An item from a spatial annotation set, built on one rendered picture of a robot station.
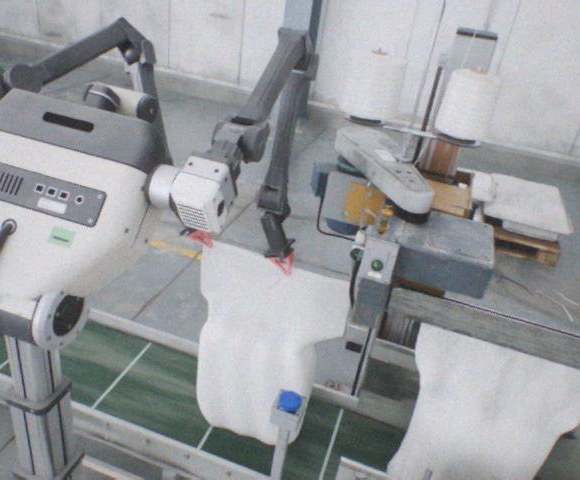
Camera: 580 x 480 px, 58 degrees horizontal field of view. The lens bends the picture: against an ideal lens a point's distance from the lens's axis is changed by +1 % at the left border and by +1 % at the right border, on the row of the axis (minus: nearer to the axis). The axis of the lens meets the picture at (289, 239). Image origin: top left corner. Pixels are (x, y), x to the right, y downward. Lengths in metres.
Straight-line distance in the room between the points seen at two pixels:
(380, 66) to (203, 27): 5.75
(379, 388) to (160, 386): 0.83
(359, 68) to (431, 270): 0.55
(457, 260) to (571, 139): 5.39
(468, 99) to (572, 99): 5.10
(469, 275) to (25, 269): 0.95
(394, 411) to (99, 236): 1.39
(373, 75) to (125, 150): 0.67
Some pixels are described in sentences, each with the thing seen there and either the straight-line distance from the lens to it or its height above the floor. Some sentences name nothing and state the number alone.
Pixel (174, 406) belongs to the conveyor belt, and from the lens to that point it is 2.06.
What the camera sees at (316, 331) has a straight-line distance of 1.65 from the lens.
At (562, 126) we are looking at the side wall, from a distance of 6.55.
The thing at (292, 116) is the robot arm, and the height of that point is 1.51.
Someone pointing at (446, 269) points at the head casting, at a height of 1.30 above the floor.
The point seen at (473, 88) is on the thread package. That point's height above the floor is 1.66.
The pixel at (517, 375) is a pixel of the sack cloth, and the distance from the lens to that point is 1.64.
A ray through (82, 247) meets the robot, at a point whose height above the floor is 1.36.
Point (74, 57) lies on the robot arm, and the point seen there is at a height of 1.57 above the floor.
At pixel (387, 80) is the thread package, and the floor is 1.64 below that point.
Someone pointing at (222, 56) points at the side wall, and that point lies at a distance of 7.01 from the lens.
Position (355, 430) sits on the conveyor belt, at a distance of 2.07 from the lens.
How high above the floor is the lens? 1.91
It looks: 29 degrees down
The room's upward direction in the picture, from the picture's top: 9 degrees clockwise
